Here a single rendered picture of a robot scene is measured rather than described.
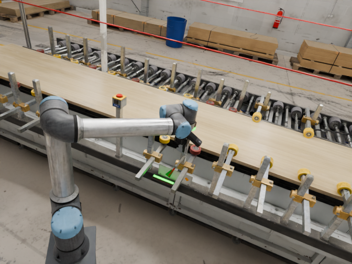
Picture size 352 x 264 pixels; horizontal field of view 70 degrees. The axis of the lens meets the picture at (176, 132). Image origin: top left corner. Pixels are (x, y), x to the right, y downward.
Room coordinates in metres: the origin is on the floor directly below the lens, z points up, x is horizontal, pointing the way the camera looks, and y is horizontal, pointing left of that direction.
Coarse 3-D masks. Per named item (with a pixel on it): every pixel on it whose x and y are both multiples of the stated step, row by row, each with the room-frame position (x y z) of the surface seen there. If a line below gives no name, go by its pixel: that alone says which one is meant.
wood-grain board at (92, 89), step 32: (0, 64) 2.32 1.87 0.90; (32, 64) 2.45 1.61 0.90; (64, 64) 2.58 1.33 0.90; (64, 96) 1.90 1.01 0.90; (96, 96) 2.00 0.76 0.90; (128, 96) 2.09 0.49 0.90; (160, 96) 2.20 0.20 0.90; (224, 128) 1.81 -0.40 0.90; (256, 128) 1.89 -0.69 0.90; (256, 160) 1.45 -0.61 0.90; (288, 160) 1.51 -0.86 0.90; (320, 160) 1.57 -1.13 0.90; (320, 192) 1.24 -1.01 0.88
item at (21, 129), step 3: (39, 117) 1.63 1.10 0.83; (33, 120) 1.58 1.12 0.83; (36, 120) 1.58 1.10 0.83; (39, 120) 1.61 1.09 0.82; (27, 123) 1.53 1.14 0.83; (30, 123) 1.54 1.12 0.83; (33, 123) 1.55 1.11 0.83; (36, 123) 1.58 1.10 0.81; (21, 126) 1.48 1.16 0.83; (24, 126) 1.49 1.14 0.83; (27, 126) 1.50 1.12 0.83; (30, 126) 1.52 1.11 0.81; (18, 129) 1.44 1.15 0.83; (21, 129) 1.45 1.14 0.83; (24, 129) 1.47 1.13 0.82; (27, 129) 1.49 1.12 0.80; (18, 132) 1.44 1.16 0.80; (21, 132) 1.45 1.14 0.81
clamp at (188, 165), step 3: (177, 162) 1.32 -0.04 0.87; (186, 162) 1.33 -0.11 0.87; (189, 162) 1.34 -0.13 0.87; (180, 165) 1.31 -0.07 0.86; (183, 165) 1.30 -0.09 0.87; (186, 165) 1.31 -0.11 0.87; (189, 165) 1.31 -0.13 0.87; (177, 168) 1.31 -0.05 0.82; (180, 168) 1.30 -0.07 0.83; (189, 168) 1.29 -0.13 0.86; (192, 168) 1.28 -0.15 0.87; (189, 171) 1.29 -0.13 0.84; (192, 171) 1.28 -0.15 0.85
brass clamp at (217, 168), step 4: (216, 164) 1.24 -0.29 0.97; (224, 164) 1.26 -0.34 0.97; (212, 168) 1.25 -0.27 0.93; (216, 168) 1.23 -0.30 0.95; (220, 168) 1.23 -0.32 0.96; (224, 168) 1.22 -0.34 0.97; (228, 168) 1.23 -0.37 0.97; (220, 172) 1.23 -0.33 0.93; (228, 172) 1.21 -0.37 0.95; (232, 172) 1.20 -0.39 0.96; (228, 176) 1.21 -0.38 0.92
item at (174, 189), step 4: (192, 156) 1.42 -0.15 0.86; (188, 160) 1.37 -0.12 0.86; (192, 160) 1.38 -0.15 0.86; (184, 168) 1.28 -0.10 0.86; (184, 172) 1.24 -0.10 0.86; (180, 176) 1.20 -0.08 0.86; (184, 176) 1.23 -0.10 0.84; (176, 180) 1.16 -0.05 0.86; (180, 180) 1.16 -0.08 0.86; (176, 184) 1.12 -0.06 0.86; (172, 188) 1.09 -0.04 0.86; (176, 188) 1.09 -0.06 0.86; (172, 192) 1.07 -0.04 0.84
